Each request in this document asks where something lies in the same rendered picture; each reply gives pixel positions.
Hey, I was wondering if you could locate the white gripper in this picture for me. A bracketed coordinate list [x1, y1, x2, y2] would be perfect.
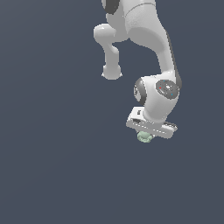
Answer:
[125, 106, 179, 140]

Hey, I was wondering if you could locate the small pale green object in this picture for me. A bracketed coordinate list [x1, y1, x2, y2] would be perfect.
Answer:
[136, 130, 152, 144]

